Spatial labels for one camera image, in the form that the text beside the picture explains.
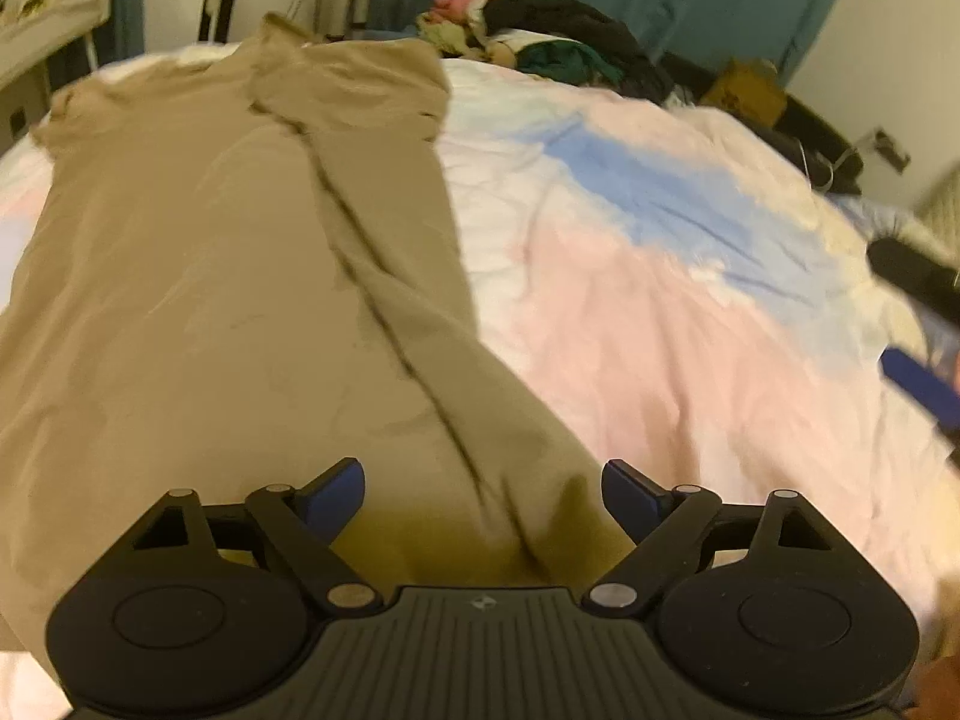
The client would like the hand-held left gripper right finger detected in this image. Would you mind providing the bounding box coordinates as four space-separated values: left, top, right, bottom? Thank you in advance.
588 458 834 610

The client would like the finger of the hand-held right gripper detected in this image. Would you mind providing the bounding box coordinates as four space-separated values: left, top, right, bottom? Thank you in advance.
879 347 960 460
865 235 960 317

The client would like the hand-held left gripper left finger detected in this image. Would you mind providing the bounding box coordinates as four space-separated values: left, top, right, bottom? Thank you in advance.
132 457 383 613

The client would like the tan shirt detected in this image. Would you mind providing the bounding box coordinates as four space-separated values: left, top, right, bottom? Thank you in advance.
0 11 640 653

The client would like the black bag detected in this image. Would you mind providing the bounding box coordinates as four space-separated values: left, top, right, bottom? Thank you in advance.
660 51 867 196

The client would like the pastel tie-dye blanket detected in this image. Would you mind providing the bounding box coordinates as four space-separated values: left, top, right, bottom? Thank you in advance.
0 41 960 720

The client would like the brown cardboard box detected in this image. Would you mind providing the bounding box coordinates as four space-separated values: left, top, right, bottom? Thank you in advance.
701 60 788 125

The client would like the black garment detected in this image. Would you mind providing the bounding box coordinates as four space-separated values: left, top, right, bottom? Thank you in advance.
484 0 676 102

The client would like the green garment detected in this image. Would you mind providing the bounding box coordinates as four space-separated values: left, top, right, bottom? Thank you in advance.
517 41 625 89

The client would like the floral patterned cloth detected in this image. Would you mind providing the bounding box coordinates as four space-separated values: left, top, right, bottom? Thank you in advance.
416 9 518 65

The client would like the pink garment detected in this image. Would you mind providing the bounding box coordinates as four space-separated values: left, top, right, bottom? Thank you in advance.
435 0 502 25

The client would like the white shelf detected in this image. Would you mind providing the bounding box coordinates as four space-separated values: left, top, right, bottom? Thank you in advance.
0 0 113 143

